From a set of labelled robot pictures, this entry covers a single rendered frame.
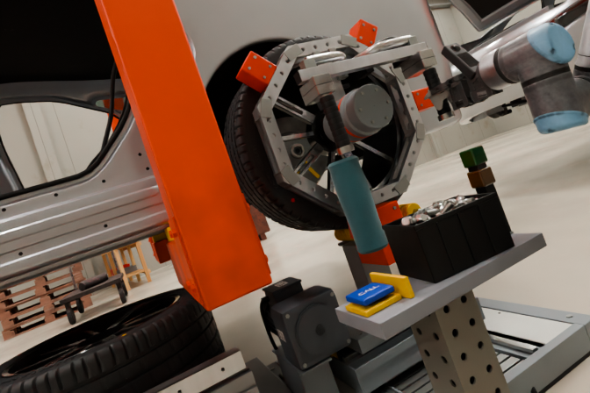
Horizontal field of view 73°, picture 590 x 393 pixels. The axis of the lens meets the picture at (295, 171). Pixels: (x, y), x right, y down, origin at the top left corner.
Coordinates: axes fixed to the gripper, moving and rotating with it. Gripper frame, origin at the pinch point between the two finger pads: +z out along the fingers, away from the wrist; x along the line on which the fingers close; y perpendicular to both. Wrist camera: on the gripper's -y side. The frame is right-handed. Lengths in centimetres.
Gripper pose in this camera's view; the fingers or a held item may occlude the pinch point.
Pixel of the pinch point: (431, 93)
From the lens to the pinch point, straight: 121.2
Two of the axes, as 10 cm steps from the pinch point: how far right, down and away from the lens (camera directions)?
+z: -3.6, 1.6, 9.2
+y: 3.3, 9.4, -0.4
